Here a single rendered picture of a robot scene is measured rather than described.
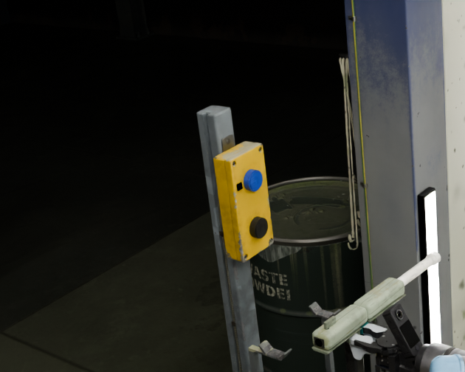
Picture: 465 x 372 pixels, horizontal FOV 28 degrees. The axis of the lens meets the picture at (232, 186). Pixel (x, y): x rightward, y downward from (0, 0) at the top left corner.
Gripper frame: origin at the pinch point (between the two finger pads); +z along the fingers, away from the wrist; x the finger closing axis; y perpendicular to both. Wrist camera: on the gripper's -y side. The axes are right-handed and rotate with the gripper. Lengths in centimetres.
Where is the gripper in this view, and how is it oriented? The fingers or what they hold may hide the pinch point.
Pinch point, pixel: (349, 328)
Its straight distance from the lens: 214.8
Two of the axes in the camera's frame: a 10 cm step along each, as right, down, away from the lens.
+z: -7.6, -1.6, 6.3
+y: 1.2, 9.2, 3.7
